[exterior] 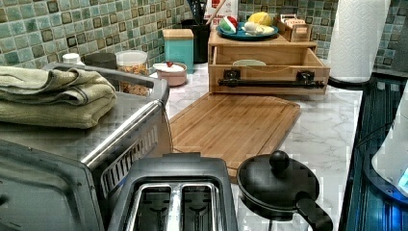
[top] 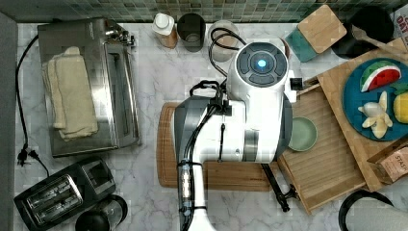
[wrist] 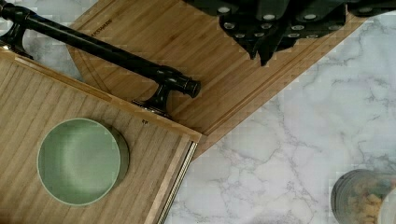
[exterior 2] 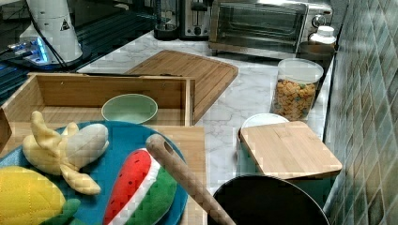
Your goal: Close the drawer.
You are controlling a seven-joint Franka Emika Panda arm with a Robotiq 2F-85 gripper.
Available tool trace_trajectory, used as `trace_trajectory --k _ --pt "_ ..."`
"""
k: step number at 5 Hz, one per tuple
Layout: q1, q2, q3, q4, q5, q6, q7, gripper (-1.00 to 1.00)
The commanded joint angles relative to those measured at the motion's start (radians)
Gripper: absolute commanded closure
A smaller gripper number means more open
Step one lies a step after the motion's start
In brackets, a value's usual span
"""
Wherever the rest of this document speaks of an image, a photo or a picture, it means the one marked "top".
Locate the wooden drawer with black handle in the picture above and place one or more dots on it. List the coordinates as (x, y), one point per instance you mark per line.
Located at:
(328, 170)

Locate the green ceramic bowl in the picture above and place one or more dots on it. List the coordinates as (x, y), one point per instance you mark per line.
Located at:
(304, 134)

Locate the wooden spoon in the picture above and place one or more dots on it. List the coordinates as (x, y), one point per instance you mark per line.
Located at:
(361, 35)

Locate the bamboo cutting board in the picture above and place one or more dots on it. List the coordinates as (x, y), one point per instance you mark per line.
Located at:
(227, 176)

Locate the folded beige towel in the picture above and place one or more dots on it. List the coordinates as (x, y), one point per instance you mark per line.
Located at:
(67, 82)

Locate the black utensil holder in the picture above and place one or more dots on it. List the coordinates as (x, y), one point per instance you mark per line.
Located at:
(375, 21)

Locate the white-capped spice bottle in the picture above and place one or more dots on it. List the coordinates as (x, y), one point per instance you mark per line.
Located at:
(164, 29)

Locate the dark blue plate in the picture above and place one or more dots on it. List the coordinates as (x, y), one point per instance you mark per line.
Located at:
(353, 98)

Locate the brown paper snack bag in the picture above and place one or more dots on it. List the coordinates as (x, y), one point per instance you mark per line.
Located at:
(390, 164)

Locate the toy watermelon slice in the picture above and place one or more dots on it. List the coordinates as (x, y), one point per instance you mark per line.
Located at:
(379, 74)

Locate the dark grey cup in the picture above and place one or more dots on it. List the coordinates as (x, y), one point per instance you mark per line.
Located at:
(191, 29)

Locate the black paper towel holder base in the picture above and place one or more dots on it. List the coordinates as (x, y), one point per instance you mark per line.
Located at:
(350, 200)

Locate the toy yellow lemon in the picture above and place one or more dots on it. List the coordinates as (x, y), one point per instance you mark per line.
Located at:
(401, 107)

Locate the oats box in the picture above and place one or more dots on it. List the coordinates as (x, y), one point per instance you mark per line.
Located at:
(400, 19)

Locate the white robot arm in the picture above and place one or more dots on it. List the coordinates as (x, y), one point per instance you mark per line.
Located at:
(249, 119)

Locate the clear glass cereal jar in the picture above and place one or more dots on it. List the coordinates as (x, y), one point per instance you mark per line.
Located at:
(224, 52)

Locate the black two-slot toaster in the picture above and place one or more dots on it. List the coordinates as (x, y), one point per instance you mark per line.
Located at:
(65, 194)

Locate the teal canister with wooden lid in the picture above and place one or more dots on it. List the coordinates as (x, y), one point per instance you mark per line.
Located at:
(315, 34)

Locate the stainless steel toaster oven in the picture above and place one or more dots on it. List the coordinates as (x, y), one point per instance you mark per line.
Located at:
(106, 48)

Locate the toy peeled banana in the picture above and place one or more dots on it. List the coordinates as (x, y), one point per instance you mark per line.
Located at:
(377, 118)

